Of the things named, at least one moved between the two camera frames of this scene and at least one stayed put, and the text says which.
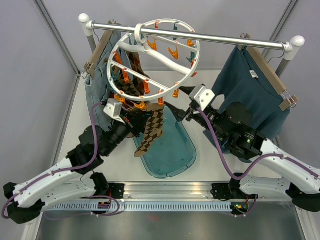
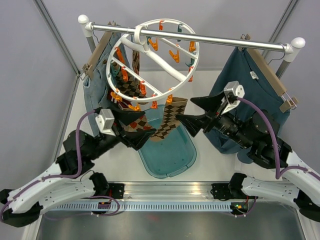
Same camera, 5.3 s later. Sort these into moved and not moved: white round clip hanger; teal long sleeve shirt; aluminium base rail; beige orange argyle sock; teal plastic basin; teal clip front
Moved: teal clip front; beige orange argyle sock
Not moved: teal long sleeve shirt; teal plastic basin; white round clip hanger; aluminium base rail
